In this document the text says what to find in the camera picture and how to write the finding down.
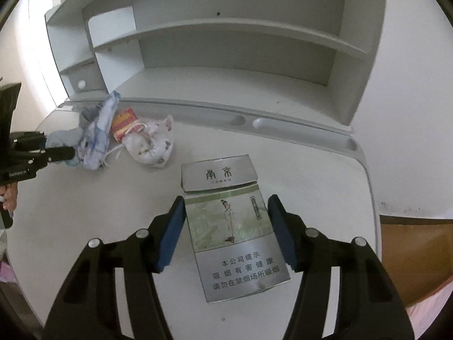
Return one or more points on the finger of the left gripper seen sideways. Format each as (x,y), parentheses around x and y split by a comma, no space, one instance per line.
(59,154)

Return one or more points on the red yellow snack packet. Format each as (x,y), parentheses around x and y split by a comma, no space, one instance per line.
(122,122)

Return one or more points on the white desk shelf unit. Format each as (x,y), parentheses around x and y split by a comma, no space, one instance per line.
(304,59)

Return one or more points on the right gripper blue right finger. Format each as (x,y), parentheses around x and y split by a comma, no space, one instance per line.
(287,227)

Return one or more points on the silver green cigarette pack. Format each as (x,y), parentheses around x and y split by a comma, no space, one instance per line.
(235,247)

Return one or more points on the white knotted plastic bag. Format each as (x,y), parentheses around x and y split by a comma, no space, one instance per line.
(150,141)

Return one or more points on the blue white cloth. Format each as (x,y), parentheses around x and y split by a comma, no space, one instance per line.
(90,140)

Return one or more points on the person's left hand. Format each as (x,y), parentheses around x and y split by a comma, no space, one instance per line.
(9,195)

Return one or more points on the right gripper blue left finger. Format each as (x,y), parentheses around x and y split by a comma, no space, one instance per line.
(169,227)

